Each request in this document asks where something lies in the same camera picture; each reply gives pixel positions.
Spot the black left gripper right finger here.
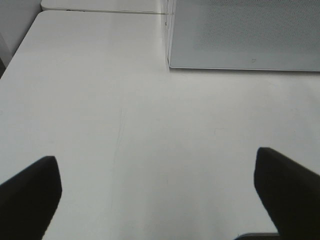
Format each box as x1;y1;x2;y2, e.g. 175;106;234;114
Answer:
254;147;320;240

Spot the white microwave oven body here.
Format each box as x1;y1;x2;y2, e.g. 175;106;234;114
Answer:
162;0;176;66

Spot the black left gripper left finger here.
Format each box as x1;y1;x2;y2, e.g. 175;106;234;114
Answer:
0;156;62;240

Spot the white microwave door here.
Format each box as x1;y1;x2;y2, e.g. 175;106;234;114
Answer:
168;0;320;72

